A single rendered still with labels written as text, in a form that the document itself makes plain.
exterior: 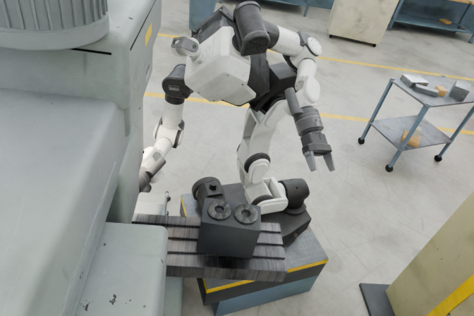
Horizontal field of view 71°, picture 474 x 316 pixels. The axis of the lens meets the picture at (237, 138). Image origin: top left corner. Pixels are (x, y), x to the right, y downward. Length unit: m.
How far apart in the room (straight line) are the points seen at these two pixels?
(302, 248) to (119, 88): 1.77
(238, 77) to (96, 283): 0.84
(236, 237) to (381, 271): 1.80
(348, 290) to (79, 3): 2.48
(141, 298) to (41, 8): 0.46
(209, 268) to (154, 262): 0.71
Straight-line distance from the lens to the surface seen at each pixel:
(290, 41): 1.29
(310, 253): 2.22
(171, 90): 1.43
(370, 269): 2.88
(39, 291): 0.45
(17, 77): 0.72
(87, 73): 0.66
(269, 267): 1.40
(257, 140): 1.60
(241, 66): 1.23
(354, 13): 6.92
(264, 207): 1.94
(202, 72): 1.27
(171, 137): 1.57
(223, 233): 1.27
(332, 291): 2.64
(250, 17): 1.19
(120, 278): 0.65
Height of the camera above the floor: 2.13
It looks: 37 degrees down
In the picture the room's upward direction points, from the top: 12 degrees clockwise
